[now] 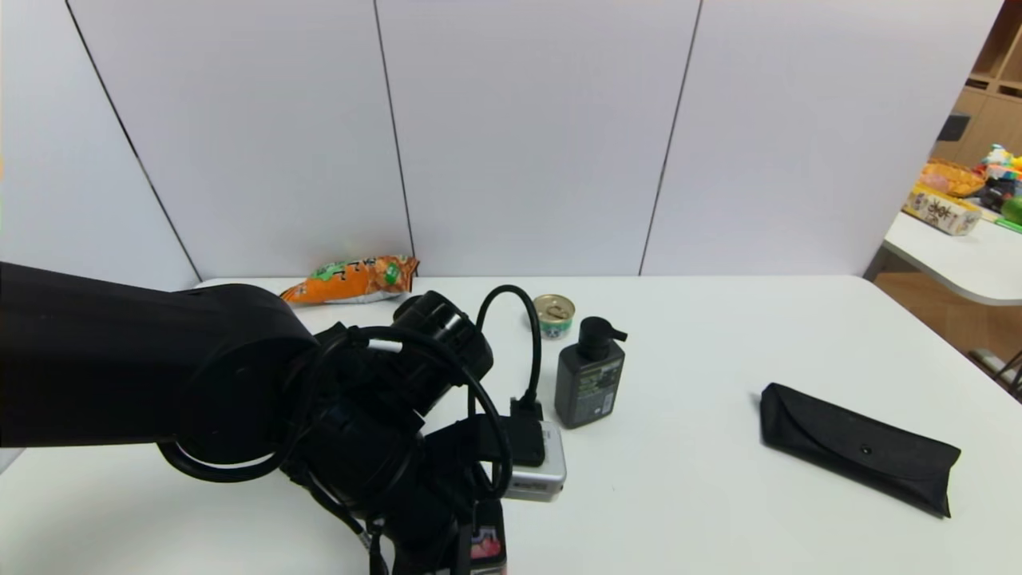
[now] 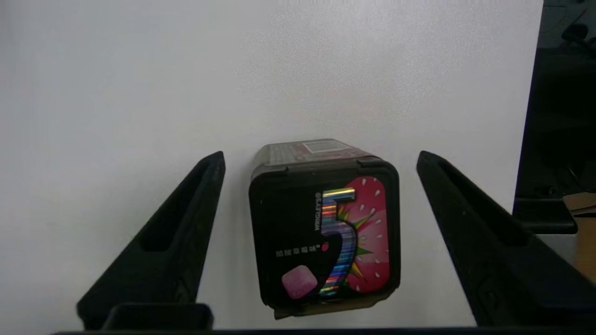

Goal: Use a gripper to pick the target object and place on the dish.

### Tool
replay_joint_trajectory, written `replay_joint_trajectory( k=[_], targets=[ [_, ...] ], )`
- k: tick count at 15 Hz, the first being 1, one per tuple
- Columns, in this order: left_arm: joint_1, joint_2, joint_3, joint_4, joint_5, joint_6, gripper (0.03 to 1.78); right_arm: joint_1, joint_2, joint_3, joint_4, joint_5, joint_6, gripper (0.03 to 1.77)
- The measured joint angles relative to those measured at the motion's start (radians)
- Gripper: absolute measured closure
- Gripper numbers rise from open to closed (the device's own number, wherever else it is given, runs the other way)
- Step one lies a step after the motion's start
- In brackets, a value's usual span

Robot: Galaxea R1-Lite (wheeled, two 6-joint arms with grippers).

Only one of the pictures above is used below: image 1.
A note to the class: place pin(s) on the small tin can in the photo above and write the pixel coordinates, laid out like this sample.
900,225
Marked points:
556,313

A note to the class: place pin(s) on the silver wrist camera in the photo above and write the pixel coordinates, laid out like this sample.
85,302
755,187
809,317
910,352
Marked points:
551,473

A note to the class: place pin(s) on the small black box pink print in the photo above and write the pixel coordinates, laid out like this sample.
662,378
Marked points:
489,547

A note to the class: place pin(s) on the black pump bottle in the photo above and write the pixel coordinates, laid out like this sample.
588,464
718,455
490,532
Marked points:
589,391

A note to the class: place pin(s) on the white side table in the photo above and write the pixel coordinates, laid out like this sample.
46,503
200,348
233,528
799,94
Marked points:
958,263

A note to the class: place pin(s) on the orange snack bag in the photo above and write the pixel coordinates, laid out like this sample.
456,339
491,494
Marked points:
355,279

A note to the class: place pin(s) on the wooden shelf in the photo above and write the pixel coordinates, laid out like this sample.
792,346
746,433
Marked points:
986,112

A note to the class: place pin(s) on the green object on side table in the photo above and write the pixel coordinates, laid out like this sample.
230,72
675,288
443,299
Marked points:
1012,211

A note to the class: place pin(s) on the black glasses case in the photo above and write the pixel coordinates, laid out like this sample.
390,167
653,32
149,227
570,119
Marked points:
854,447

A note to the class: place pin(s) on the chair base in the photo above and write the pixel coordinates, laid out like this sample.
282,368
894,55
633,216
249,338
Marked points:
1002,371

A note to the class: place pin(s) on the colourful toy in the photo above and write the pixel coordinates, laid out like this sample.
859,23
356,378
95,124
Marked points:
1002,164

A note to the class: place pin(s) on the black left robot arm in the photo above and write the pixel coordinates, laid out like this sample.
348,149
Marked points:
120,359

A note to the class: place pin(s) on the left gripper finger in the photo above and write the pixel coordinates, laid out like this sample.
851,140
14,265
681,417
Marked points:
464,551

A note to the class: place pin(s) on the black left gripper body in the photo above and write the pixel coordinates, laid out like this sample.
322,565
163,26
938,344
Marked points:
485,540

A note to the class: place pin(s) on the woven basket with snacks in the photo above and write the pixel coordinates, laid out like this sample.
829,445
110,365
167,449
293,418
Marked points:
950,179

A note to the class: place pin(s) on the printed carton box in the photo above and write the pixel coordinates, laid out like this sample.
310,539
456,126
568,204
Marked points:
940,212

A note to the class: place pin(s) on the black object on side table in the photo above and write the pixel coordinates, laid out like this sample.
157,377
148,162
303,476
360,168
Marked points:
994,194

